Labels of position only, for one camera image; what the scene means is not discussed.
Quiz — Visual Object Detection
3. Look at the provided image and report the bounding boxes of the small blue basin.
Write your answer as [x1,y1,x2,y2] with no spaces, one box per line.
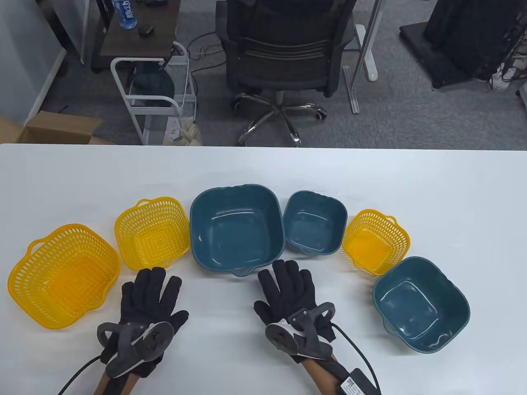
[282,190,348,256]

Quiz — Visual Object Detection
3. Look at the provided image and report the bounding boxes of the black glove cable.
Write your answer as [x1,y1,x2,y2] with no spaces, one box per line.
[331,323,381,391]
[58,355,101,395]

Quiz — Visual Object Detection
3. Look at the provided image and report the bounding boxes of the person's left forearm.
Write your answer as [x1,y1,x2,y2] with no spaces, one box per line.
[94,370,138,395]

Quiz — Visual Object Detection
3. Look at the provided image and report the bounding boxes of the person's right hand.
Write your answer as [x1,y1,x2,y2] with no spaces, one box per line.
[254,260,336,362]

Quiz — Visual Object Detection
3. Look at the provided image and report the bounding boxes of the dark wooden side table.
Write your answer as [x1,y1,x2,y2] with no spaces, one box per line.
[91,0,182,74]

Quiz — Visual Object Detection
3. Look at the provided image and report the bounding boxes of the aluminium rails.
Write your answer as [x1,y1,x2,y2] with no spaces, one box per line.
[343,66,361,114]

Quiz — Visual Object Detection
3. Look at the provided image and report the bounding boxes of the black wrist sensor box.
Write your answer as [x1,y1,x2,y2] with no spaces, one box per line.
[336,367,381,395]

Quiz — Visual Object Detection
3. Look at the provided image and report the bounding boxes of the medium yellow drain basket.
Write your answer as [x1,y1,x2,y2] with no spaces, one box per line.
[114,197,191,271]

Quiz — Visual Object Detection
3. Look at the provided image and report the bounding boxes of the grey floor cable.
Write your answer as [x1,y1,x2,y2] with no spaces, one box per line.
[187,31,225,72]

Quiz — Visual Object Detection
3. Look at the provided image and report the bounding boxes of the black office chair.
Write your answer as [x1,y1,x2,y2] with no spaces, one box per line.
[215,0,358,147]

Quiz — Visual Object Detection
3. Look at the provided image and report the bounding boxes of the black covered equipment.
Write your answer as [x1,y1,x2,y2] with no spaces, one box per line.
[399,0,527,90]

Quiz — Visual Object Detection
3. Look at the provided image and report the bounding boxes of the black bag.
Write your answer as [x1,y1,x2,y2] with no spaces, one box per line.
[131,71,175,107]

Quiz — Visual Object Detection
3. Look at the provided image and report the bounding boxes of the person's right forearm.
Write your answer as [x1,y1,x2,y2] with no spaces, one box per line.
[305,354,350,395]

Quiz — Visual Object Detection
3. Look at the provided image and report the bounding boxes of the cardboard box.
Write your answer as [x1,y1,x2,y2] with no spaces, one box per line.
[0,110,116,144]

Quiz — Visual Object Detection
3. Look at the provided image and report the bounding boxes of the medium blue basin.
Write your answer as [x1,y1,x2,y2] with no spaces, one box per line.
[373,256,471,354]

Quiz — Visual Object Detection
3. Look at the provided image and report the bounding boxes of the white utility cart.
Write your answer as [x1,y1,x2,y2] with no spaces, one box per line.
[110,40,197,146]

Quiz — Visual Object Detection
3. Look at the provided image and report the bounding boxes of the person's left hand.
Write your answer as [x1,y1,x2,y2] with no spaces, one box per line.
[100,267,190,377]

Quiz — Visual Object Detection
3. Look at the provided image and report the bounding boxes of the small yellow drain basket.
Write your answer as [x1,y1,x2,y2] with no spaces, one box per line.
[342,209,411,276]

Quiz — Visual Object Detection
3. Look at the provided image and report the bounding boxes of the blue label water bottle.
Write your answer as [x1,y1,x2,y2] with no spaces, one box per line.
[112,0,138,30]

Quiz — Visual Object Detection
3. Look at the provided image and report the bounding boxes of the white metal stand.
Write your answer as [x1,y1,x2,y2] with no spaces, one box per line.
[344,0,385,82]

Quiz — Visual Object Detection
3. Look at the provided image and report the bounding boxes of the grey hand tracker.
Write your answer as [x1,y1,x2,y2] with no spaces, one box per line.
[265,302,336,359]
[97,322,174,378]

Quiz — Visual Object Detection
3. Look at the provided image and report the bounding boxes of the large yellow drain basket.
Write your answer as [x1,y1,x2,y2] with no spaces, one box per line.
[7,223,121,330]

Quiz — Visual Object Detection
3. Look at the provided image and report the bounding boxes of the large blue basin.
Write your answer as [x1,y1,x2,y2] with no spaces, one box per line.
[189,184,285,277]

